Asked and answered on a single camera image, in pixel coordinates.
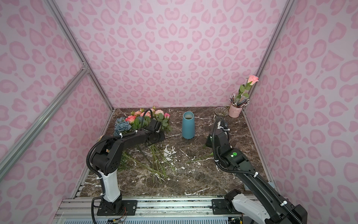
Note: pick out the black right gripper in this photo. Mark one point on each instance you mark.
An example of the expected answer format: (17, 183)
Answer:
(221, 129)

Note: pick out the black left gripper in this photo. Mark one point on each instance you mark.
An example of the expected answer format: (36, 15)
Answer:
(156, 135)

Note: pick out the pale pink rose spray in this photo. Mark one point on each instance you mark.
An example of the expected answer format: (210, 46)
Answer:
(153, 111)

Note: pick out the pink artificial rose stem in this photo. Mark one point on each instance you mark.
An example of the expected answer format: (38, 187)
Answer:
(243, 93)

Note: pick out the pink peony spray stem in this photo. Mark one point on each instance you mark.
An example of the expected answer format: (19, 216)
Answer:
(130, 119)

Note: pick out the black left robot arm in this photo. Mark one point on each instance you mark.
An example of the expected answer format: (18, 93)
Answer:
(104, 158)

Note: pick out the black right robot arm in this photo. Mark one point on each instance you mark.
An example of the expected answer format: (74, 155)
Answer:
(272, 207)

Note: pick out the teal ceramic vase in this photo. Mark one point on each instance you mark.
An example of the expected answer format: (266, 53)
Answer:
(188, 125)

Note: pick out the clear glass vase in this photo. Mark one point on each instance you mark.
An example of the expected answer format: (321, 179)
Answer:
(220, 112)

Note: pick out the blue artificial rose bunch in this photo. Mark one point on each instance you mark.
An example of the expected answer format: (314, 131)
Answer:
(121, 126)

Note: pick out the pink pencil cup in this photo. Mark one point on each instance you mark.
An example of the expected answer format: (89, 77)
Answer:
(237, 105)

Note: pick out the aluminium frame post right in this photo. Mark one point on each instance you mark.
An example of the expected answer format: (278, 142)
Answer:
(263, 26)

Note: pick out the aluminium frame post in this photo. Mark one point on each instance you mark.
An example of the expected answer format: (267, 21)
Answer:
(263, 26)
(60, 19)

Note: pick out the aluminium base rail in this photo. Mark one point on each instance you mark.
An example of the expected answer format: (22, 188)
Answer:
(183, 209)

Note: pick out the aluminium frame post left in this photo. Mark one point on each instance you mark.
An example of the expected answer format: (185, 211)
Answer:
(60, 19)

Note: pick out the diagonal aluminium frame bar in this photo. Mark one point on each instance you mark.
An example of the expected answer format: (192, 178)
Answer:
(19, 148)

